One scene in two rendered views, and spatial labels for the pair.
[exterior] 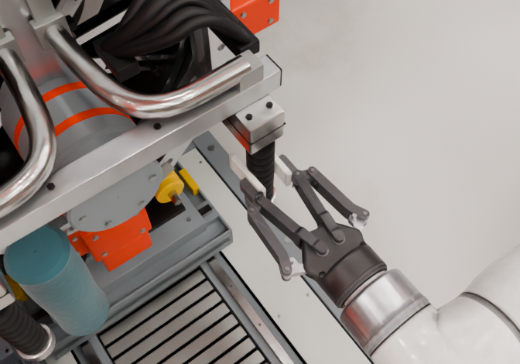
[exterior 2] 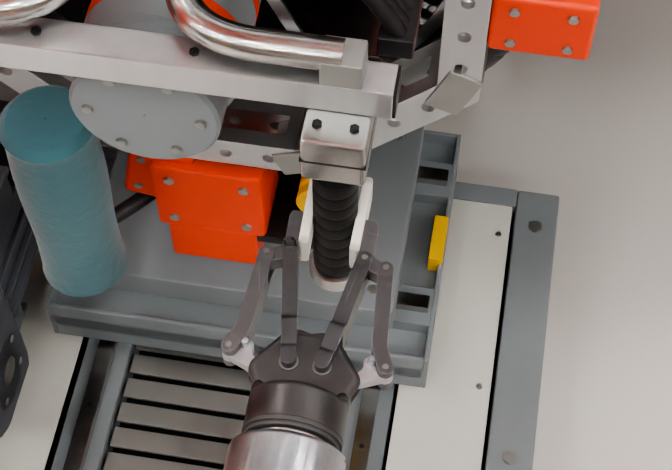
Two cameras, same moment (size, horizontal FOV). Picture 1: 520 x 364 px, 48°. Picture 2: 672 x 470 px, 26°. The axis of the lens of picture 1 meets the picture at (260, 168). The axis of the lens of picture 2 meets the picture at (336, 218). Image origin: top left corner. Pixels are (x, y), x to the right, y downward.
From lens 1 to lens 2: 0.57 m
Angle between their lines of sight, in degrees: 24
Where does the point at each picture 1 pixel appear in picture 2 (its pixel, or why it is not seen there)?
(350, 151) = not seen: outside the picture
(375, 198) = not seen: outside the picture
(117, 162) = (117, 56)
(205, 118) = (255, 84)
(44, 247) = (57, 122)
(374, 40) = not seen: outside the picture
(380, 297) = (270, 451)
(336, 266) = (272, 383)
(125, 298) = (198, 325)
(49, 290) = (26, 178)
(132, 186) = (168, 115)
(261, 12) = (552, 27)
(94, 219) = (102, 121)
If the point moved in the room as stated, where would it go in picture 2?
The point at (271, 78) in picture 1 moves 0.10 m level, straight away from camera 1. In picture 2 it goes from (374, 96) to (471, 25)
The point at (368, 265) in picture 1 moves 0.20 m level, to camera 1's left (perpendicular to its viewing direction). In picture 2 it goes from (304, 412) to (125, 241)
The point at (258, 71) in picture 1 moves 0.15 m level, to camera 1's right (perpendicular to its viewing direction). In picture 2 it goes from (352, 74) to (508, 200)
